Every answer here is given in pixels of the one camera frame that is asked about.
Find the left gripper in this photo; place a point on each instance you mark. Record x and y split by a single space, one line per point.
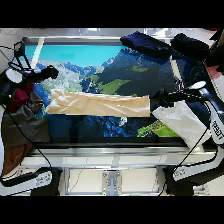
48 73

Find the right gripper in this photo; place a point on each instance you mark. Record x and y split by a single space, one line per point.
163 99

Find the beige shirt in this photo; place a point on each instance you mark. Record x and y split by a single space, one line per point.
100 105

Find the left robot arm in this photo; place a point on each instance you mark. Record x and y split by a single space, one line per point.
25 181

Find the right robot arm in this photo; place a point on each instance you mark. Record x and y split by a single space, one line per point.
213 110

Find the white garment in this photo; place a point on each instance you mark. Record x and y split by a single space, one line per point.
181 125

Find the dark red garment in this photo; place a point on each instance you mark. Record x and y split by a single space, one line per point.
20 96

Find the navy blue garment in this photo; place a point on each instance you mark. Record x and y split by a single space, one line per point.
143 43

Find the black garment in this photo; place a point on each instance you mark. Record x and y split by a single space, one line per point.
190 45

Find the brown garment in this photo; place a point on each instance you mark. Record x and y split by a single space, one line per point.
15 156

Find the silver frame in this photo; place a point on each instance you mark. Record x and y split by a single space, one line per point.
110 151

